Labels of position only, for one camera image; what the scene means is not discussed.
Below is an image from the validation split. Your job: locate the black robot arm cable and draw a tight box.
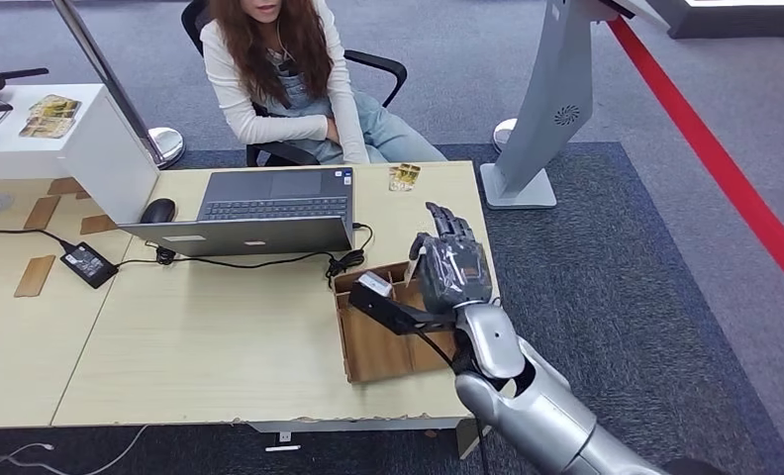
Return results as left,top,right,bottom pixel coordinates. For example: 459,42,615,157
415,331,492,475

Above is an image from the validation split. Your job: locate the grey laptop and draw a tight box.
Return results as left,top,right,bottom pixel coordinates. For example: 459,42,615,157
117,167,355,258

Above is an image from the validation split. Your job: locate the wooden divided tray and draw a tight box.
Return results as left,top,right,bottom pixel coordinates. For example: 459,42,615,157
333,261,459,386

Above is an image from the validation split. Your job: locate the black mains power cord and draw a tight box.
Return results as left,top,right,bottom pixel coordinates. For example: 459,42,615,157
0,229,78,253

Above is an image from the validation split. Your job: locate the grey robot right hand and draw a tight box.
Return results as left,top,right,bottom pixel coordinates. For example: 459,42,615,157
408,201,495,316

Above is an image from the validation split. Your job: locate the black computer mouse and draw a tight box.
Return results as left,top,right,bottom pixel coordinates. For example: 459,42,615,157
139,198,177,226

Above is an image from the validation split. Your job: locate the black power adapter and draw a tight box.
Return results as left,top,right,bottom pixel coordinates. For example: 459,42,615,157
58,242,119,290

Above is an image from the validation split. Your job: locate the black laptop charging cable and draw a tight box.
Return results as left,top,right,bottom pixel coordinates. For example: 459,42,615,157
113,223,375,290

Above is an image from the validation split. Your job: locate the grey kiosk stand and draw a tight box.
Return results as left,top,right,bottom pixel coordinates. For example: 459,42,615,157
479,0,670,212

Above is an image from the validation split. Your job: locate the white floor cable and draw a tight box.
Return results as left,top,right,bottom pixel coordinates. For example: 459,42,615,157
0,425,149,475

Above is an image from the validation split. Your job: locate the grey desk underframe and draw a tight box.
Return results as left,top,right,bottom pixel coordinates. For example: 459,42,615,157
247,417,493,461

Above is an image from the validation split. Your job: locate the white counter box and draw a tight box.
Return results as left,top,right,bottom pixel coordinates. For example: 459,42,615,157
0,83,161,227

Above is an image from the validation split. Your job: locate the chrome stanchion base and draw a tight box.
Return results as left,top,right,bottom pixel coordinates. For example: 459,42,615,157
492,118,519,154

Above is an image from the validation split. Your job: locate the chrome stanchion pole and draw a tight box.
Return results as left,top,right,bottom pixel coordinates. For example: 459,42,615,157
50,0,187,170

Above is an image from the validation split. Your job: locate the black office chair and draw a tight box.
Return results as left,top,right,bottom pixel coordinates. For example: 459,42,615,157
180,0,409,169

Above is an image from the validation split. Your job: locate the person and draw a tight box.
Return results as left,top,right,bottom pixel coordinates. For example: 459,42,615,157
198,0,447,165

